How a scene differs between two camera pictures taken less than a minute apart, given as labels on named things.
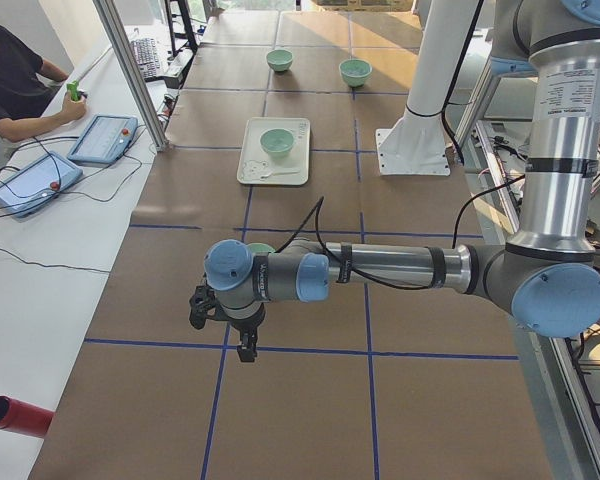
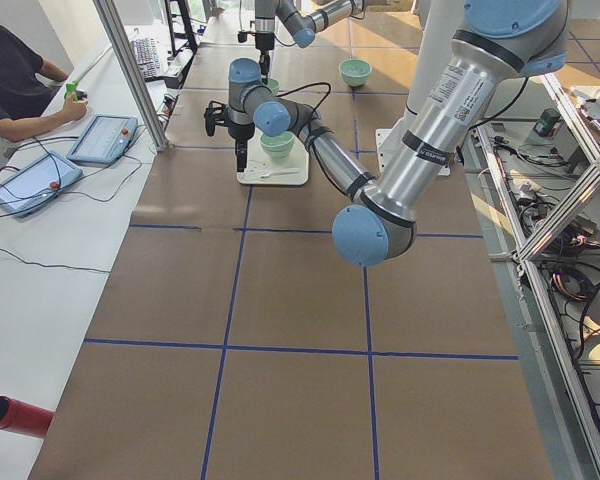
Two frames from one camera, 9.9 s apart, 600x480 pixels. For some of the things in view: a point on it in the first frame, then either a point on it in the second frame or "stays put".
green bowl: x=279 y=60 -> x=273 y=85
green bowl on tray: x=277 y=141 stays put
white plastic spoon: x=277 y=173 stays put
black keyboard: x=146 y=54 stays put
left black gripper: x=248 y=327 -> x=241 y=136
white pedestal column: x=417 y=144 stays put
